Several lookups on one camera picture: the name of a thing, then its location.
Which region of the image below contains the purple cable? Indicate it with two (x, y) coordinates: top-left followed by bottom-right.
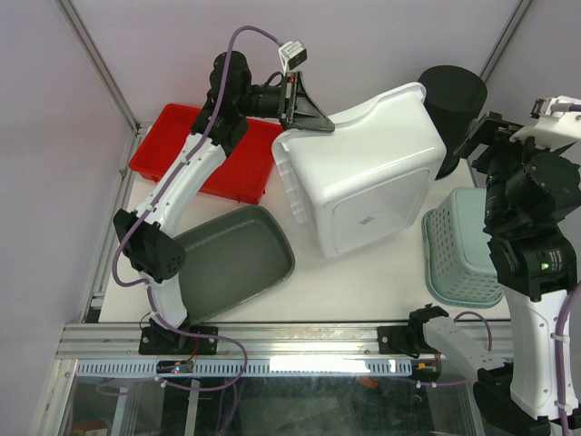
(551, 103), (581, 436)
(111, 27), (285, 340)

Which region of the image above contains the grey slotted cable duct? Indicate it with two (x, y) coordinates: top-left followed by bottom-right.
(76, 356), (412, 379)

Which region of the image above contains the red plastic tray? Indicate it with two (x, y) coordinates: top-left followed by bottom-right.
(129, 103), (286, 205)

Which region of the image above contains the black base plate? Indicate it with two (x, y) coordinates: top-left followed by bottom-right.
(138, 323), (219, 355)
(377, 325), (418, 357)

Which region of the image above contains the dark grey shallow tray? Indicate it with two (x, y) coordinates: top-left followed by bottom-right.
(177, 205), (295, 325)

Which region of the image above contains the black ribbed waste bin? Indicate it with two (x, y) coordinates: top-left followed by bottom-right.
(419, 65), (487, 180)

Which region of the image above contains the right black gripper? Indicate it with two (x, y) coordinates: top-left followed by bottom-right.
(454, 110), (565, 228)

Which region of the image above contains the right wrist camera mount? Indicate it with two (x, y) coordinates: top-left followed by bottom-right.
(510, 95), (580, 151)

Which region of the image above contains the left aluminium frame post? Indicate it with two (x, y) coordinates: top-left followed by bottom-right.
(55, 0), (140, 132)

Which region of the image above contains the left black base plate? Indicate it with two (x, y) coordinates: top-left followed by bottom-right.
(138, 323), (219, 355)

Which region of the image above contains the teal perforated plastic basket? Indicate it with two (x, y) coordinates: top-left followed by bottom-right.
(421, 187), (503, 309)

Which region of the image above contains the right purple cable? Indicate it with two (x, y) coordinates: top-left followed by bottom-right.
(551, 103), (581, 436)

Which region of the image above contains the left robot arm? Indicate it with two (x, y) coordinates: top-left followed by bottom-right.
(113, 44), (335, 353)

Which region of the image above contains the right aluminium frame post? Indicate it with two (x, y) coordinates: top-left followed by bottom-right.
(479, 0), (536, 84)

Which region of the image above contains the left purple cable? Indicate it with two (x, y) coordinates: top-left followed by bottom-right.
(111, 27), (285, 340)

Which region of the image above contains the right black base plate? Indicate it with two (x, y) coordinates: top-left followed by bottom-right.
(377, 325), (418, 357)

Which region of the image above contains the aluminium mounting rail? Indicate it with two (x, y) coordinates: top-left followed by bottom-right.
(56, 321), (514, 361)

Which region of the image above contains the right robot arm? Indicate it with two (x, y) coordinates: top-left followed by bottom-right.
(400, 104), (580, 435)

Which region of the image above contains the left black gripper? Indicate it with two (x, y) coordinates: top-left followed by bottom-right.
(237, 71), (337, 136)

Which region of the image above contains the large white plastic tub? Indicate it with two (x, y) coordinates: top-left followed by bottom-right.
(271, 82), (446, 258)

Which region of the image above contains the aluminium frame post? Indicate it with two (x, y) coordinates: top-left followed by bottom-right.
(55, 0), (140, 132)
(479, 0), (536, 84)

